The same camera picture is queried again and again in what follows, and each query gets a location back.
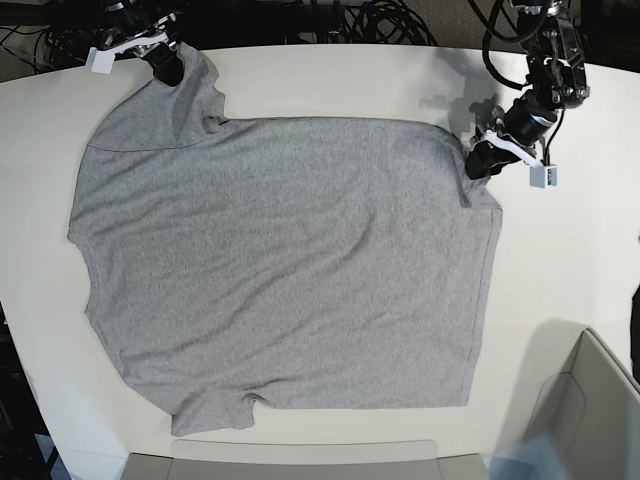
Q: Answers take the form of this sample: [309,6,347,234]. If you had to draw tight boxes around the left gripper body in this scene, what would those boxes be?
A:
[487,94,556,150]

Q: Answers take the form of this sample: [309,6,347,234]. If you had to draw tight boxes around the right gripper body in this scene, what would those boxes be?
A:
[117,14,179,55]

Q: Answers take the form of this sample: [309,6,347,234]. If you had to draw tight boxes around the grey T-shirt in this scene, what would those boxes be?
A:
[68,45,502,436]

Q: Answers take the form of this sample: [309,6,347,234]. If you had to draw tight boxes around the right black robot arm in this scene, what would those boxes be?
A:
[101,1,184,87]

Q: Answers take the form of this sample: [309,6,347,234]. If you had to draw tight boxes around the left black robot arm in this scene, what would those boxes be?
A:
[465,1,590,188]

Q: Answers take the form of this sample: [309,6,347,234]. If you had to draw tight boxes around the grey cardboard box right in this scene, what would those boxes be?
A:
[521,329,639,479]

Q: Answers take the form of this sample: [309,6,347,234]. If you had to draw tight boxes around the grey cardboard box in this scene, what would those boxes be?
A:
[122,440,489,479]
[521,329,639,479]

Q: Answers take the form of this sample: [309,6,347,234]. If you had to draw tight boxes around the grey cardboard box bottom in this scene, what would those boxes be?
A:
[122,440,489,479]

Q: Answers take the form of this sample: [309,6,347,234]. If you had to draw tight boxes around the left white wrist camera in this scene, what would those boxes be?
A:
[530,165,557,189]

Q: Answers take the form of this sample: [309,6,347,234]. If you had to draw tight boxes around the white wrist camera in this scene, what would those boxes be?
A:
[530,165,557,189]
[85,47,115,75]

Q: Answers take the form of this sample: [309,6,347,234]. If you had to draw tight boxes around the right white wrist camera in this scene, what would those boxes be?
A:
[85,47,115,75]

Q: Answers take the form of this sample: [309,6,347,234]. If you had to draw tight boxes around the coiled black cables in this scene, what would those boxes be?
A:
[327,0,439,47]

